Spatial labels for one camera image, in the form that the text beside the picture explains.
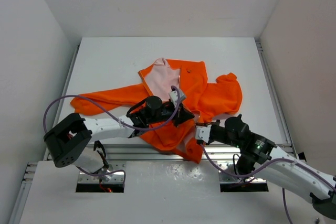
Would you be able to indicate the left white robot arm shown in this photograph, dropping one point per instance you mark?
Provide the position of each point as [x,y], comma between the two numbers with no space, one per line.
[67,141]

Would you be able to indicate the white front cover panel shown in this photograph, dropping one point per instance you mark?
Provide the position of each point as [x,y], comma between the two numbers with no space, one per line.
[159,192]

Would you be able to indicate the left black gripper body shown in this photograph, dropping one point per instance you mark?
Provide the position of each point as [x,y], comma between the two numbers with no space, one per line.
[176,117]

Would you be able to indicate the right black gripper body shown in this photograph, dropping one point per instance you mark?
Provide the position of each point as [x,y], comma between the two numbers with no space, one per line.
[218,135]

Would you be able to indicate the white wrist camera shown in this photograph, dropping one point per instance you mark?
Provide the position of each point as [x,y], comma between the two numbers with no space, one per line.
[202,133]
[177,96]

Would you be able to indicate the aluminium front rail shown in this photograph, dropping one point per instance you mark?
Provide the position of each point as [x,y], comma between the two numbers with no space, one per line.
[145,153]

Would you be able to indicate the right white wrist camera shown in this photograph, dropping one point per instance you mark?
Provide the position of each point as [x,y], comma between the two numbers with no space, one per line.
[202,133]

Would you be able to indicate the right aluminium side rail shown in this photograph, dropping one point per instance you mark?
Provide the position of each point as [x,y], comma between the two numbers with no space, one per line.
[287,143]

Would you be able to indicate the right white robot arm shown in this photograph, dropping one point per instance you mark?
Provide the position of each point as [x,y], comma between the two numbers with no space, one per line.
[263,159]

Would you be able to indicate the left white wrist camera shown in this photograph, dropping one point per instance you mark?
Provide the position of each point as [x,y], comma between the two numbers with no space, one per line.
[177,96]

